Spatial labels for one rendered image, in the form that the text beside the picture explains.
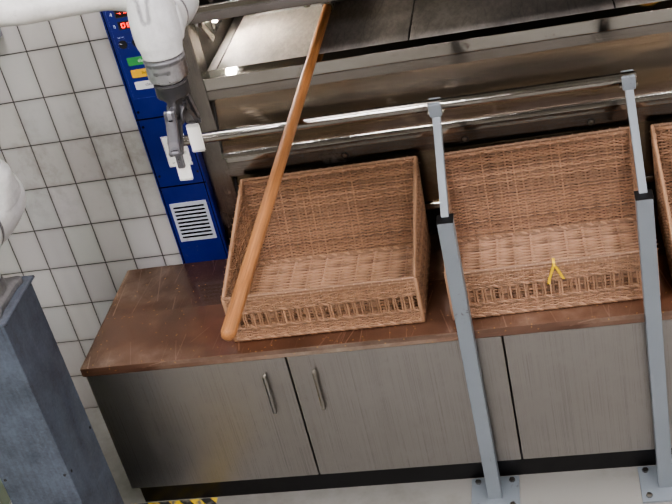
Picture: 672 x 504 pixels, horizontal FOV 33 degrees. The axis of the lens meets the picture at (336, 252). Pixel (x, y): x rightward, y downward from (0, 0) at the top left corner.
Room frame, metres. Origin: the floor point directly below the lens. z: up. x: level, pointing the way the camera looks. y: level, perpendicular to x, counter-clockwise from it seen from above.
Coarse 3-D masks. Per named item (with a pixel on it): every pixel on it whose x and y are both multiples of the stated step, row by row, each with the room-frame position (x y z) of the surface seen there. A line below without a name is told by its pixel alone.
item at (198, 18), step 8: (280, 0) 2.92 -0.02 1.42; (288, 0) 2.91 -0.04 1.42; (296, 0) 2.90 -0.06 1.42; (304, 0) 2.90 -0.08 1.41; (312, 0) 2.89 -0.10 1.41; (320, 0) 2.89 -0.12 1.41; (328, 0) 2.88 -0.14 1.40; (232, 8) 2.95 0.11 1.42; (240, 8) 2.94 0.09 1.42; (248, 8) 2.94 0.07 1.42; (256, 8) 2.93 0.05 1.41; (264, 8) 2.92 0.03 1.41; (272, 8) 2.92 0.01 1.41; (280, 8) 2.91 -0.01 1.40; (200, 16) 2.97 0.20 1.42; (208, 16) 2.96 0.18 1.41; (216, 16) 2.96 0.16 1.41; (224, 16) 2.95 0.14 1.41; (232, 16) 2.95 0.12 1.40
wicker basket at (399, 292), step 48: (240, 192) 3.04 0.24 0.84; (336, 192) 3.01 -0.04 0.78; (384, 192) 2.97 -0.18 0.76; (240, 240) 2.92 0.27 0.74; (288, 240) 3.01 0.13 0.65; (336, 240) 2.97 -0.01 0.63; (384, 240) 2.93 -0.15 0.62; (288, 288) 2.83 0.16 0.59; (336, 288) 2.56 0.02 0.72; (384, 288) 2.54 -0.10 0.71; (240, 336) 2.63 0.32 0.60; (288, 336) 2.60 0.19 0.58
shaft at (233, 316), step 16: (320, 16) 3.33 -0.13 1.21; (320, 32) 3.20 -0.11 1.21; (304, 64) 2.99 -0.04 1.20; (304, 80) 2.87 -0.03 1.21; (304, 96) 2.78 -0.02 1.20; (288, 128) 2.59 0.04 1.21; (288, 144) 2.51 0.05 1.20; (272, 176) 2.35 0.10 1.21; (272, 192) 2.28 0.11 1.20; (272, 208) 2.22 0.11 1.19; (256, 224) 2.14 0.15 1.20; (256, 240) 2.08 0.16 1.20; (256, 256) 2.02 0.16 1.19; (240, 272) 1.96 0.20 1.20; (240, 288) 1.90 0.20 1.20; (240, 304) 1.85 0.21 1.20; (224, 320) 1.81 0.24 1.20; (224, 336) 1.77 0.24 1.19
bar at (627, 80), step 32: (480, 96) 2.58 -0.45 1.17; (512, 96) 2.55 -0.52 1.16; (256, 128) 2.72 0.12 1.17; (640, 160) 2.35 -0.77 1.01; (640, 192) 2.30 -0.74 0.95; (448, 224) 2.38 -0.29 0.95; (640, 224) 2.27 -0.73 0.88; (448, 256) 2.38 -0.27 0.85; (640, 256) 2.27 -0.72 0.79; (480, 384) 2.38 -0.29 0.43; (480, 416) 2.38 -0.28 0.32; (480, 448) 2.39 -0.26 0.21; (480, 480) 2.46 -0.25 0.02; (512, 480) 2.43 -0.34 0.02; (640, 480) 2.32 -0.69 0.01
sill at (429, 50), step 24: (528, 24) 2.94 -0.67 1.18; (552, 24) 2.90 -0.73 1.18; (576, 24) 2.87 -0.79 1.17; (600, 24) 2.86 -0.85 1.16; (624, 24) 2.84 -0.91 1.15; (648, 24) 2.83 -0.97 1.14; (360, 48) 3.07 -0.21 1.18; (384, 48) 3.02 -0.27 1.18; (408, 48) 2.99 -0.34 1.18; (432, 48) 2.97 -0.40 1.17; (456, 48) 2.95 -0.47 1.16; (480, 48) 2.94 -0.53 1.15; (216, 72) 3.16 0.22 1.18; (240, 72) 3.11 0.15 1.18; (264, 72) 3.09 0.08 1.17; (288, 72) 3.07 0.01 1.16
